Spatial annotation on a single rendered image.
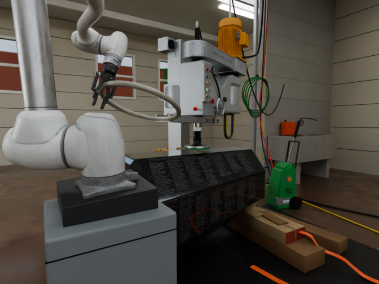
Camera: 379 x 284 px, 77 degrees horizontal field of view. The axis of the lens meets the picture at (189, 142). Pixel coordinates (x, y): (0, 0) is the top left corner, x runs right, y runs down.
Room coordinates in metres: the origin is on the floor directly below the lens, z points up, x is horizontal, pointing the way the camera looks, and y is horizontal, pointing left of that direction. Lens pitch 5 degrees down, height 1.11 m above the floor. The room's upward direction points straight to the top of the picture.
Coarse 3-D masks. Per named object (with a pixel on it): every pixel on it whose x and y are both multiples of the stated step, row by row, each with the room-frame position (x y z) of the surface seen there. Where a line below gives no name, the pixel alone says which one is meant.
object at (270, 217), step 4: (248, 212) 2.21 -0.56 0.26; (252, 212) 2.21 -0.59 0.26; (256, 212) 2.21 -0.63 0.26; (260, 212) 2.21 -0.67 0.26; (264, 212) 2.22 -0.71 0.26; (268, 212) 2.22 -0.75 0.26; (252, 216) 2.14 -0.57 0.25; (256, 216) 2.13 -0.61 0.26; (264, 216) 2.13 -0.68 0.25; (268, 216) 2.12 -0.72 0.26; (272, 216) 2.12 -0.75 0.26; (276, 216) 2.12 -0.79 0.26; (272, 220) 2.03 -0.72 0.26; (276, 220) 2.03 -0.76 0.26; (280, 220) 2.03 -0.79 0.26; (284, 220) 2.03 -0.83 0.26; (276, 224) 1.98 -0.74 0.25; (280, 224) 1.96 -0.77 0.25
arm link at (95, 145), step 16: (80, 128) 0.80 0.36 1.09; (96, 128) 0.80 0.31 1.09; (112, 128) 0.83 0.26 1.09; (64, 144) 0.79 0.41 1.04; (80, 144) 0.79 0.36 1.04; (96, 144) 0.79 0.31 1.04; (112, 144) 0.82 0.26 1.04; (80, 160) 0.80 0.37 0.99; (96, 160) 0.80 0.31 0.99; (112, 160) 0.82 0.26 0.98; (96, 176) 0.80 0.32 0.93
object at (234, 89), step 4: (232, 88) 2.46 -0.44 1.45; (236, 88) 2.48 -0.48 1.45; (232, 92) 2.46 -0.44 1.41; (236, 92) 2.48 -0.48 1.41; (232, 96) 2.46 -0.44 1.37; (236, 96) 2.48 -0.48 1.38; (232, 100) 2.46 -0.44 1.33; (236, 100) 2.48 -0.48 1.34; (232, 104) 2.47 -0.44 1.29; (236, 104) 2.50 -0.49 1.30
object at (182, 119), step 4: (156, 116) 1.64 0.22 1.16; (160, 116) 1.67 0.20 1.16; (164, 116) 1.70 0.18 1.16; (168, 116) 1.74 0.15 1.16; (180, 116) 1.68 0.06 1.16; (184, 116) 1.72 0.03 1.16; (188, 116) 1.77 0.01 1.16; (192, 116) 1.81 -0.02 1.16; (176, 120) 1.64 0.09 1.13; (180, 120) 1.68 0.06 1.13; (184, 120) 1.72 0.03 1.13; (188, 120) 1.77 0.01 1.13; (192, 120) 1.81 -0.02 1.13; (196, 120) 1.86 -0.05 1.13; (200, 120) 1.92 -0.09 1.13; (204, 120) 1.97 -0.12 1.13; (208, 120) 2.03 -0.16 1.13; (212, 120) 2.09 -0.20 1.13
